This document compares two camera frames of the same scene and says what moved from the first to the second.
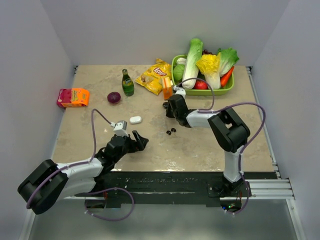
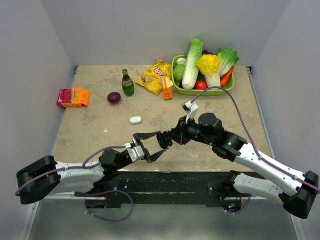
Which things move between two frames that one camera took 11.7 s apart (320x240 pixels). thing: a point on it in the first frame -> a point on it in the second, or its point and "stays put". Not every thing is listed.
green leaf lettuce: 228,57 stays put
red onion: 114,97 stays put
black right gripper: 168,114 -> 179,133
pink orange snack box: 68,97 stays put
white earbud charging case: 135,119 stays put
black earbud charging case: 165,104 -> 163,141
